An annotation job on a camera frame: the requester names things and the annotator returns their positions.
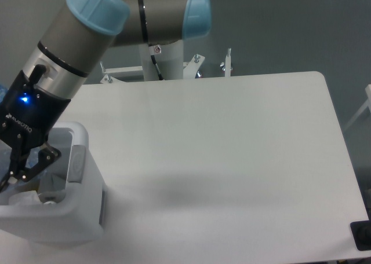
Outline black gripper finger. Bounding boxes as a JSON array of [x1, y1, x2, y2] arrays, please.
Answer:
[[23, 142, 61, 182], [1, 136, 30, 191]]

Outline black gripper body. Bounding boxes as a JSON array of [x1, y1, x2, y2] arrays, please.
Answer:
[[1, 64, 71, 155]]

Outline crushed clear plastic bottle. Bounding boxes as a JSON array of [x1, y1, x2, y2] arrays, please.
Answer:
[[1, 148, 53, 191]]

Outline clear plastic wrapper bag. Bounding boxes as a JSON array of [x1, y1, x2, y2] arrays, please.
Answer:
[[8, 174, 66, 206]]

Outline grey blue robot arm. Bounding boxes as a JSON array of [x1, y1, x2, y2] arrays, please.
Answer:
[[1, 0, 212, 189]]

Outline white plastic trash can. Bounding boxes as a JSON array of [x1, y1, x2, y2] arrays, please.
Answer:
[[1, 122, 107, 243]]

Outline blue labelled water bottle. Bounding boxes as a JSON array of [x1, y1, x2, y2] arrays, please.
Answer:
[[0, 85, 8, 102]]

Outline black clamp at table corner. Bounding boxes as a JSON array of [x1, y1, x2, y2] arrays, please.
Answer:
[[350, 220, 370, 251]]

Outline white furniture leg at right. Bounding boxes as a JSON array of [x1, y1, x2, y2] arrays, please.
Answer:
[[344, 84, 370, 131]]

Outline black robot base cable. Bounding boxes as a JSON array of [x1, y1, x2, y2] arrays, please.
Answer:
[[148, 45, 165, 82]]

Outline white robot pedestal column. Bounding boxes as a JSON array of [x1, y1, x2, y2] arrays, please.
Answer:
[[139, 40, 184, 81]]

